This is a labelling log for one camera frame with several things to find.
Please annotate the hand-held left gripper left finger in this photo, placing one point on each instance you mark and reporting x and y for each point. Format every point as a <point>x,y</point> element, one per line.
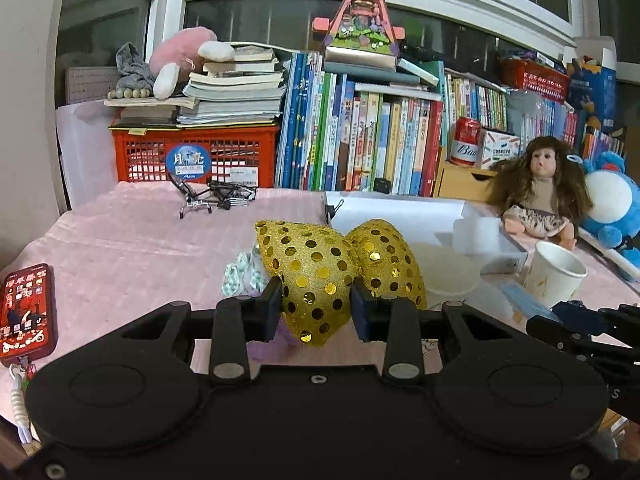
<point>270,310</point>

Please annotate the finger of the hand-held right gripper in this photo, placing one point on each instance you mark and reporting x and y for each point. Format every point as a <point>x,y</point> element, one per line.
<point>550,330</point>
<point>575,311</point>

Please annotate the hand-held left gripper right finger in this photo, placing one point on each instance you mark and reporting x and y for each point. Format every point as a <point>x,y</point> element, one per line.
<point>361,312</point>

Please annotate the purple fluffy puff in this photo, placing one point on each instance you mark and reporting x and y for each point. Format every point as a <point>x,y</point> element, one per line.
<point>270,349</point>

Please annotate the green checked fabric scrunchie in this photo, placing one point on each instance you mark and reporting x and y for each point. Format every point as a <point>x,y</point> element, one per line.
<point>240,275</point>

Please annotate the gold sequin fabric bow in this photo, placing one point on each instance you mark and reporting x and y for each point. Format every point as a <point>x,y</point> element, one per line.
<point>310,270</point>

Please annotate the white soft round puff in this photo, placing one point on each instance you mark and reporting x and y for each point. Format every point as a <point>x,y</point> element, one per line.
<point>445,275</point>

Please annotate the white cardboard box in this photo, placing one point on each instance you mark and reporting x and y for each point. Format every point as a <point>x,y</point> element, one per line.
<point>400,210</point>

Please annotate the white paper cup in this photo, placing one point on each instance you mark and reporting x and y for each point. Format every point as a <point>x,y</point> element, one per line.
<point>550,275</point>

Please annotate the blue flat packet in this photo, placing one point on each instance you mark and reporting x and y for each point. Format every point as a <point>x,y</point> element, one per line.
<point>520,297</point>

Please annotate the black binder clip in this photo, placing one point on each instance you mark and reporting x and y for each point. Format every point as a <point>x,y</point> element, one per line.
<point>334,207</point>

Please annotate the brown haired doll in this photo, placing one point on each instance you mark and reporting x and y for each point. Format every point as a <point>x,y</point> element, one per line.
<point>542,195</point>

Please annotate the blue plush toy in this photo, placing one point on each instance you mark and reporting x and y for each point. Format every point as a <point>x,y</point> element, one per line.
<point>612,195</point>

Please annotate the black miniature bicycle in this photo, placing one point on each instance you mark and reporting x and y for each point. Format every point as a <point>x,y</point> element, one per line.
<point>220,195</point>

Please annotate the small black object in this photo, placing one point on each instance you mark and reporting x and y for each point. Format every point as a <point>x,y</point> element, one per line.
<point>382,185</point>

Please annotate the pink tablecloth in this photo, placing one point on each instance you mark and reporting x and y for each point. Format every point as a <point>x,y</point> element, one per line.
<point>140,260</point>

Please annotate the wooden drawer box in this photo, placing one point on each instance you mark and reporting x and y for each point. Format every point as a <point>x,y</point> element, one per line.
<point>460,182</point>

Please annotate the row of tall picture books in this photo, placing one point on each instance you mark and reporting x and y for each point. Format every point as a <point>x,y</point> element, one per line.
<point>350,145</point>

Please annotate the colourful printed small box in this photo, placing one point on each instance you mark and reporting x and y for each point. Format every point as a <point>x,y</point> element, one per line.
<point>497,150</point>

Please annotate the row of small slim books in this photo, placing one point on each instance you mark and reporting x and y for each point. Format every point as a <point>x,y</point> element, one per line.
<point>550,120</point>

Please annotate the red plastic crate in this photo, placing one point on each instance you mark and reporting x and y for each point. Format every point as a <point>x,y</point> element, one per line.
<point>150,155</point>

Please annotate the red drink can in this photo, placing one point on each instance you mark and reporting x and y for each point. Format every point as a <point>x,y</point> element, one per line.
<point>466,142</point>

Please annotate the stack of paperback books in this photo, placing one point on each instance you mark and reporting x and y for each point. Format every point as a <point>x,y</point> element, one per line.
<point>235,95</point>

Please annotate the blue cardboard box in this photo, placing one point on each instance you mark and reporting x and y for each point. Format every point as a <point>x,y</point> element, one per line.
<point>595,90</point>

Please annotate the pile of flat lying books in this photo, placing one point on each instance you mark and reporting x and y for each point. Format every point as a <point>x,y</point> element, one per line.
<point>400,85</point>

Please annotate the red plastic basket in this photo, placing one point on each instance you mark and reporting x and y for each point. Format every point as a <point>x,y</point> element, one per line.
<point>535,80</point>

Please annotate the white plastic storage bin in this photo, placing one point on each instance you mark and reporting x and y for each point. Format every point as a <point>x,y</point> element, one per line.
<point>85,160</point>

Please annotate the smartphone in red case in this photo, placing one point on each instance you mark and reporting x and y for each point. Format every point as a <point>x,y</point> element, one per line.
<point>25,310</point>

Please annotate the black long device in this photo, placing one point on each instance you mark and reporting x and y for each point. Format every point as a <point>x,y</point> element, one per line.
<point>425,54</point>

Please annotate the pink plush toy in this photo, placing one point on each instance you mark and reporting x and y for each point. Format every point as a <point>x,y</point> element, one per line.
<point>175,55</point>

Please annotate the grey crumpled cloth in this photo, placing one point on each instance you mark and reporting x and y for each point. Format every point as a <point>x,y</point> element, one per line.
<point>131,67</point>

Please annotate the grey grid board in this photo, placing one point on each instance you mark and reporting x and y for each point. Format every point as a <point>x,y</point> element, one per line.
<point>90,85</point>

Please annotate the pink triangular toy house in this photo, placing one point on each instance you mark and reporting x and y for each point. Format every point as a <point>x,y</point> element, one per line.
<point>360,15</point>

